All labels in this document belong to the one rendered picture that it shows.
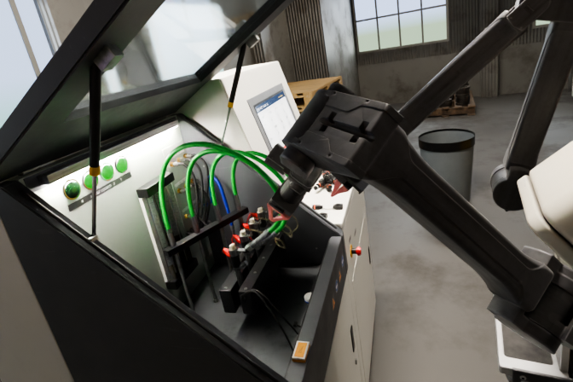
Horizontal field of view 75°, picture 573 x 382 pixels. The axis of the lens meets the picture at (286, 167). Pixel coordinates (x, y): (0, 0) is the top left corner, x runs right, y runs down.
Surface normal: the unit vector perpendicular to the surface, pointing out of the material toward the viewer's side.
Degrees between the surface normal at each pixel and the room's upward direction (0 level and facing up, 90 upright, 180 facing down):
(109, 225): 90
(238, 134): 90
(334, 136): 41
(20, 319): 90
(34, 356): 90
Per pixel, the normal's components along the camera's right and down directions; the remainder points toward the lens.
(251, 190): -0.27, 0.35
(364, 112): -0.57, -0.50
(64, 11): 0.89, -0.01
